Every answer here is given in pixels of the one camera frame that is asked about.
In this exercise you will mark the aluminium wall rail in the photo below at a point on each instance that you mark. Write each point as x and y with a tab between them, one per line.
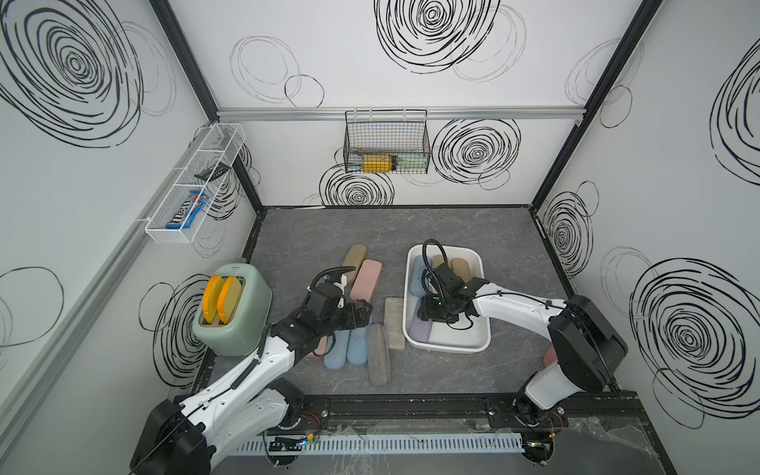
574	113
68	215

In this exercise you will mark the pink glasses case upper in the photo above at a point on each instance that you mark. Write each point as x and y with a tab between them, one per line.
366	281

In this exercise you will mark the white plastic storage tray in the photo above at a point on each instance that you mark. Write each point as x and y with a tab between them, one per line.
463	337

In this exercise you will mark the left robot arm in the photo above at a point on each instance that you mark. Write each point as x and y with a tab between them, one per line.
195	435

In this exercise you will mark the grey fabric glasses case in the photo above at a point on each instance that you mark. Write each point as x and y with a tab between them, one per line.
378	357

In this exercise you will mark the green item in basket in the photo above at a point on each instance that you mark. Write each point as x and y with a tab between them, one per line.
412	163

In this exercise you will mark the pink glasses case lower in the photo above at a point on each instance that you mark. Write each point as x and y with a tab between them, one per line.
323	347

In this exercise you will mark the mint green toaster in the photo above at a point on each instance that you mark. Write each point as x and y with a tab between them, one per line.
241	336

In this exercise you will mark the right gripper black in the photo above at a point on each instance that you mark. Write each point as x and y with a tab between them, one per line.
425	310

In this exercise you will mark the tan fabric glasses case upper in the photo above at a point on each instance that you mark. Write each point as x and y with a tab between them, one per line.
355	257

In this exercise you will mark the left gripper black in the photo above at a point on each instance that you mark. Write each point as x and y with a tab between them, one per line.
362	315

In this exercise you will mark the right orange toast slice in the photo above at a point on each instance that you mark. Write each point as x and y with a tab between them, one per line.
229	299

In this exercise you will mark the black wire wall basket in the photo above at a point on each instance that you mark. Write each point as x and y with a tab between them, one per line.
391	137

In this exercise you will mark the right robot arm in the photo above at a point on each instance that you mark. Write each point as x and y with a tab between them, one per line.
588	349

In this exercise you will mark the pink glasses case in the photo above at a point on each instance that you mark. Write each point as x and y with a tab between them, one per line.
366	281
323	347

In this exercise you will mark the white slotted cable duct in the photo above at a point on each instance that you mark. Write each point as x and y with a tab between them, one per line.
424	443

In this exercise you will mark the white wire wall shelf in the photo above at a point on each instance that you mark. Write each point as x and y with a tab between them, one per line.
215	143

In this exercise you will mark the black remote on shelf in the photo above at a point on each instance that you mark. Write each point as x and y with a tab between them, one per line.
213	173

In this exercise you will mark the left orange toast slice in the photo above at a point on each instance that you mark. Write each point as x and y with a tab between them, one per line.
209	305

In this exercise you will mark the blue candy packet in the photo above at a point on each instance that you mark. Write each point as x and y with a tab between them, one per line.
185	215

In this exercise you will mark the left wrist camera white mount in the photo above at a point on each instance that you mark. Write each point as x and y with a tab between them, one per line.
340	284

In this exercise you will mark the yellow item in basket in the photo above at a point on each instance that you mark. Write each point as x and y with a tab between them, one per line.
378	163

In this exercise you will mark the aluminium wall rail left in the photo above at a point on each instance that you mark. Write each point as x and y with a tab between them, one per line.
68	215

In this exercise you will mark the light blue glasses case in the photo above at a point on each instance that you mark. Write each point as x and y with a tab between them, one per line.
337	354
416	285
357	354

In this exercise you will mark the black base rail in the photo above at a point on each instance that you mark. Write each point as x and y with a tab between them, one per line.
499	410

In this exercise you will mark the orange toast slice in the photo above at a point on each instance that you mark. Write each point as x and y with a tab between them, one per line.
229	299
209	305

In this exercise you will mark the aluminium wall rail back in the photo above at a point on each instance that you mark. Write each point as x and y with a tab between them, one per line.
574	113

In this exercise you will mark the purple fabric glasses case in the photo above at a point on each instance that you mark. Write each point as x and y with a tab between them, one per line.
420	330

